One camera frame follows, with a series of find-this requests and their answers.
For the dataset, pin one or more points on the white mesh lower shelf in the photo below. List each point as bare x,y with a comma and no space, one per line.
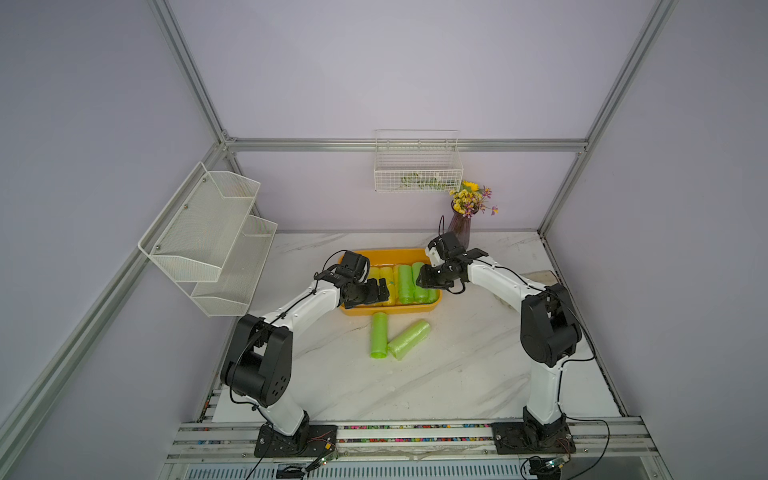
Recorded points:
232,294

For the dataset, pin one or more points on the purple glass vase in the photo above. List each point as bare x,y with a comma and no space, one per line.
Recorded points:
460,226

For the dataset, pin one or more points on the white wire wall basket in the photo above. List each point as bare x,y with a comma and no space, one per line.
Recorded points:
417,161

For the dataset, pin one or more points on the white mesh shelf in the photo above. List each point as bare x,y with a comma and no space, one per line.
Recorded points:
191,240
232,294

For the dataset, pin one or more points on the white mesh upper shelf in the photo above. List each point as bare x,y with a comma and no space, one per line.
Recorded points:
191,240

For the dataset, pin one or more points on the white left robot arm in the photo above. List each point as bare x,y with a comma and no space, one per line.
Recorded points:
259,361

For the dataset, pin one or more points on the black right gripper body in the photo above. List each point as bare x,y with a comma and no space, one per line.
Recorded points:
438,277

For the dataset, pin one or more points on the yellow trash bag roll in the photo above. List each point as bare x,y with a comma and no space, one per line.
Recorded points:
387,274
374,274

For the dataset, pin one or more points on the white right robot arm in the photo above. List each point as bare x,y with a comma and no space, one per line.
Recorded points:
549,334

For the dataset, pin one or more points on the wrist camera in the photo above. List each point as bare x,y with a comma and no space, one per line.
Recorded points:
444,247
354,266

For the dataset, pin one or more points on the yellow and purple flowers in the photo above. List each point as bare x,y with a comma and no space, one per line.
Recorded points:
471,198

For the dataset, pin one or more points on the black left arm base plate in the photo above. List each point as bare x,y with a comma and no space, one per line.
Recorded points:
295,441

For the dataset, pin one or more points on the aluminium rail frame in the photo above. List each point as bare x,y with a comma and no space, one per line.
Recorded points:
615,448

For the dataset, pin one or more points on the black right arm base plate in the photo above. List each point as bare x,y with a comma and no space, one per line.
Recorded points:
528,438

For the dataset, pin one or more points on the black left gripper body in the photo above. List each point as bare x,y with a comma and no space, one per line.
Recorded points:
365,294

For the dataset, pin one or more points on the yellow plastic storage box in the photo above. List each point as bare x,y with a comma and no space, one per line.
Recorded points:
392,257

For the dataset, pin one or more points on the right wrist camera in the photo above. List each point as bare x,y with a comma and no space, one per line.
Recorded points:
444,247

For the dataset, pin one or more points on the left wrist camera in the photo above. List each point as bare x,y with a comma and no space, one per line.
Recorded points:
354,266

